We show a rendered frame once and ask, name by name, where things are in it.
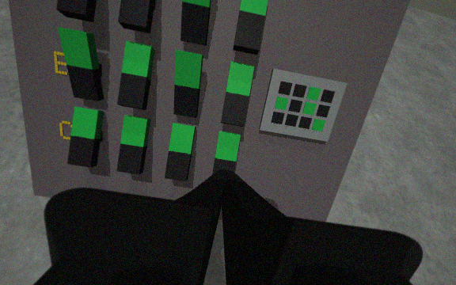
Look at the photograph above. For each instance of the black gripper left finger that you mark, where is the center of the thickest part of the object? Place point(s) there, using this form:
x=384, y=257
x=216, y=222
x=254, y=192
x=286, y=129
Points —
x=163, y=233

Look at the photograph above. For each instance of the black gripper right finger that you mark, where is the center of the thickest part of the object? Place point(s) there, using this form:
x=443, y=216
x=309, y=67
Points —
x=262, y=246

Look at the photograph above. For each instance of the grey switch panel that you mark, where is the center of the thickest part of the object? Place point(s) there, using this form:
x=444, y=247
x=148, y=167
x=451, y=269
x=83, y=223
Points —
x=152, y=97

